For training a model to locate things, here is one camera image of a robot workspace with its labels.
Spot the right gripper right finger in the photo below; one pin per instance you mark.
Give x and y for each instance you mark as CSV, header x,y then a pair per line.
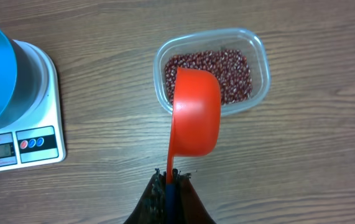
x,y
188,208

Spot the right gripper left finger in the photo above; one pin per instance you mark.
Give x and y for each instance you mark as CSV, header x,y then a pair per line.
x,y
150,208

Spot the red scoop with blue handle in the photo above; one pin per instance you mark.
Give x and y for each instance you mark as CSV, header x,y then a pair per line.
x,y
195,122

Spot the white digital kitchen scale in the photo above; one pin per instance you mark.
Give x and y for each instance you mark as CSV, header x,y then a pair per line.
x,y
36,138

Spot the blue metal bowl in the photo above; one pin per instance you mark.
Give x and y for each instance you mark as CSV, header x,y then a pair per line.
x,y
20,81

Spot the red beans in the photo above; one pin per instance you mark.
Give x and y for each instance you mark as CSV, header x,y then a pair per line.
x,y
229,66

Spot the clear plastic container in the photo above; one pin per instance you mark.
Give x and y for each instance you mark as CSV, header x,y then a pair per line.
x,y
219,39

